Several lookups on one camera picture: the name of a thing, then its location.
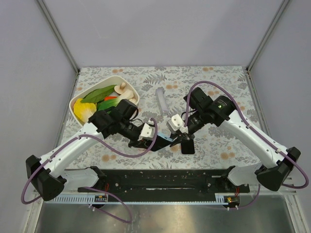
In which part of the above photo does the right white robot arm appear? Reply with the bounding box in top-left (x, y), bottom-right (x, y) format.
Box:
top-left (167, 87), bottom-right (301, 191)

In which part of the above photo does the green bok choy toy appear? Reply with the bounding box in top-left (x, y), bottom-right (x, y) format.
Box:
top-left (97, 90), bottom-right (134, 111)

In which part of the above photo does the cream oval plastic tray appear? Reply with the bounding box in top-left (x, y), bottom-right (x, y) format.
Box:
top-left (69, 76), bottom-right (140, 127)

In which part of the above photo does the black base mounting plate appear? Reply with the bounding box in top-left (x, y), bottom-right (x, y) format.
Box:
top-left (92, 168), bottom-right (250, 202)

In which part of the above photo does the beige mushroom toy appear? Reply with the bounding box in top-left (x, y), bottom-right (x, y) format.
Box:
top-left (114, 83), bottom-right (126, 95)

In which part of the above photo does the black phone blue case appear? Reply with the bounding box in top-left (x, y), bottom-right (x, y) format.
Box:
top-left (157, 133), bottom-right (173, 143)

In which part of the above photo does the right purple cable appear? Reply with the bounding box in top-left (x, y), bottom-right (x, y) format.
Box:
top-left (183, 81), bottom-right (309, 211)

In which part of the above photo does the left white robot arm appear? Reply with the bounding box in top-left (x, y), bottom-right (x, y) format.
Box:
top-left (25, 100), bottom-right (173, 201)

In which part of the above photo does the purple cable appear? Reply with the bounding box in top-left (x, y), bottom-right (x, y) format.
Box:
top-left (21, 117), bottom-right (158, 223)
top-left (183, 81), bottom-right (309, 211)

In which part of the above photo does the yellow cabbage toy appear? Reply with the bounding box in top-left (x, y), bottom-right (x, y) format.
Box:
top-left (73, 98), bottom-right (97, 123)

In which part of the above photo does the aluminium frame rail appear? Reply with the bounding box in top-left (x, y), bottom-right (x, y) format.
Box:
top-left (35, 0), bottom-right (80, 74)

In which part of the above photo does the green leaf toy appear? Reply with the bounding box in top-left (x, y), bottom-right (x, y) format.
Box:
top-left (81, 84), bottom-right (116, 103)

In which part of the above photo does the white slotted cable duct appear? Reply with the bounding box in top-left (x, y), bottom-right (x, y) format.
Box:
top-left (47, 193), bottom-right (108, 204)

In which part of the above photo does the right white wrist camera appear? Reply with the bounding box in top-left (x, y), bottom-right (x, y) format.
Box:
top-left (166, 114), bottom-right (189, 133)

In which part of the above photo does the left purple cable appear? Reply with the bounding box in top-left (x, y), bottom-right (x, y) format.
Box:
top-left (21, 117), bottom-right (158, 223)

